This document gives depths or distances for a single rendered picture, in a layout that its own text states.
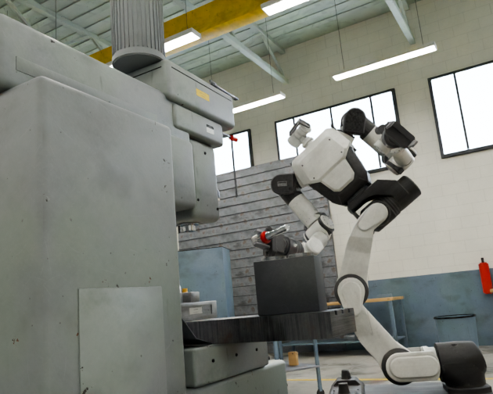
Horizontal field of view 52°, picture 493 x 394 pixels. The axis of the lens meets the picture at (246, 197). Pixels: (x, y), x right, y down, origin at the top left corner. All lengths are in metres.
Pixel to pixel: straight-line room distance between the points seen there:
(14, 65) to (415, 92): 8.83
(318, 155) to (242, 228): 8.35
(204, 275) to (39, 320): 6.89
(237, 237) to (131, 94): 8.96
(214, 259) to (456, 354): 6.10
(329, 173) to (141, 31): 0.97
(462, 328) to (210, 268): 3.74
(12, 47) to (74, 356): 0.78
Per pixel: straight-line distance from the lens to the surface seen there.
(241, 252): 10.49
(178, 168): 1.81
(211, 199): 1.98
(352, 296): 2.16
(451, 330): 6.38
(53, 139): 1.28
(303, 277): 1.73
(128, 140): 1.46
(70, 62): 1.58
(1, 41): 1.45
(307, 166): 2.24
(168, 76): 1.90
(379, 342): 2.22
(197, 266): 8.05
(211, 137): 2.05
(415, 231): 9.32
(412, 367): 2.18
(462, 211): 9.23
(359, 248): 2.21
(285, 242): 1.94
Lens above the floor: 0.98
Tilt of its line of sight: 12 degrees up
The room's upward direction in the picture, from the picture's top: 5 degrees counter-clockwise
